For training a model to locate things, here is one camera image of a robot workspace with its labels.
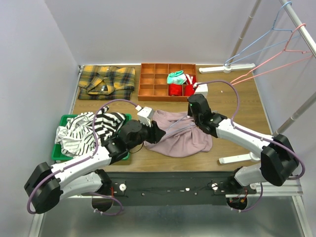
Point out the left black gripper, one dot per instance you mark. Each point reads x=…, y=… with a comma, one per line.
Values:
x=158, y=132

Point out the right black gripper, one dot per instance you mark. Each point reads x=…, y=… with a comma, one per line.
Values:
x=189, y=111

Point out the blue wire hanger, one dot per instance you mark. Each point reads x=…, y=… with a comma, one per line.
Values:
x=256, y=42
x=178, y=122

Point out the mauve tank top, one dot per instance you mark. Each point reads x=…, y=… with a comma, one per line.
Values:
x=181, y=145

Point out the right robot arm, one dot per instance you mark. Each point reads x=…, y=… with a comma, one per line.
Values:
x=276, y=156

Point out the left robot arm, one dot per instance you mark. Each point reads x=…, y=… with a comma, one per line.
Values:
x=46, y=184

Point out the red rolled cloth right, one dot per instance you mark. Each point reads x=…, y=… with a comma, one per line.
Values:
x=189, y=90

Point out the red rolled cloth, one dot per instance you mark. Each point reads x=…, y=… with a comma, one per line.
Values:
x=189, y=90
x=175, y=89

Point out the red white striped sock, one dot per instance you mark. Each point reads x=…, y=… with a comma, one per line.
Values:
x=190, y=79

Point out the red rolled cloth left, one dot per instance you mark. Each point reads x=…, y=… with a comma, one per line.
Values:
x=175, y=89

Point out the teal white sock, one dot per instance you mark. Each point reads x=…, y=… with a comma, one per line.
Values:
x=177, y=77

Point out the orange compartment tray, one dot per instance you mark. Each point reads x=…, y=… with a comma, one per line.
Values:
x=153, y=81

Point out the metal clothes rack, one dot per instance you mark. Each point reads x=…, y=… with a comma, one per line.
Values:
x=299, y=31

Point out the yellow plaid shirt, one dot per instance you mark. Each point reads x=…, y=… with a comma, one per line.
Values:
x=106, y=83

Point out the black white striped garment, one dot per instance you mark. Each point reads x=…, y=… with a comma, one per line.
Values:
x=84, y=133

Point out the green plastic tray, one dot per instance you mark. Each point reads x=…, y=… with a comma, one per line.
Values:
x=59, y=153

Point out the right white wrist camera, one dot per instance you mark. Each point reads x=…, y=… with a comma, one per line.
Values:
x=200, y=88

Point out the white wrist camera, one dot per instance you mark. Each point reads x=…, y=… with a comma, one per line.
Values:
x=145, y=115
x=200, y=88

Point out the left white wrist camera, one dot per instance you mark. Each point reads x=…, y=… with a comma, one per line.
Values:
x=145, y=115

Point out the black mounting base plate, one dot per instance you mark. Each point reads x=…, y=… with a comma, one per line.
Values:
x=174, y=188

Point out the aluminium frame rail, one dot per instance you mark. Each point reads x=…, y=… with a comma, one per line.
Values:
x=277, y=212

